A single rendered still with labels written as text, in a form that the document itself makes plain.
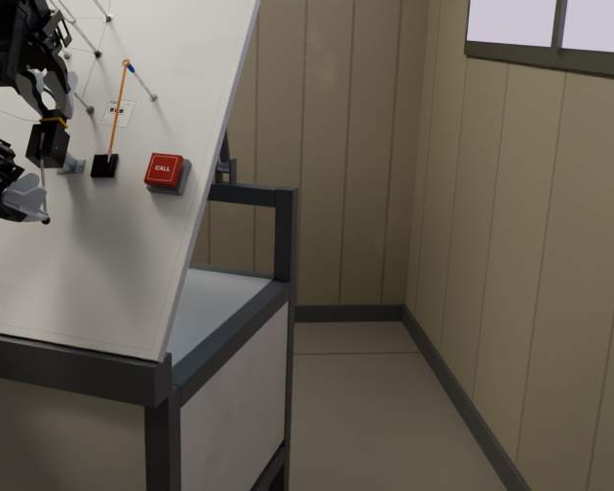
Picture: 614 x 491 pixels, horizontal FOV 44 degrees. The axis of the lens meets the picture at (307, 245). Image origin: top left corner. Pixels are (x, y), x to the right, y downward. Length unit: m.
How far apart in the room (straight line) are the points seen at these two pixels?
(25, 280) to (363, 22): 2.36
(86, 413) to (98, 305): 0.18
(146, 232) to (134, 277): 0.07
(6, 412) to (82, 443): 0.14
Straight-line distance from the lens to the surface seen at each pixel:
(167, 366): 1.13
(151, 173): 1.17
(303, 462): 2.50
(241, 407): 1.47
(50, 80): 1.21
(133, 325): 1.13
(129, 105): 1.29
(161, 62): 1.31
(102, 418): 1.23
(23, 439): 1.34
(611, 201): 1.87
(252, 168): 3.34
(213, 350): 1.30
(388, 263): 3.54
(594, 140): 1.95
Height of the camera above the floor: 1.33
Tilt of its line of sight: 16 degrees down
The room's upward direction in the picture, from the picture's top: 2 degrees clockwise
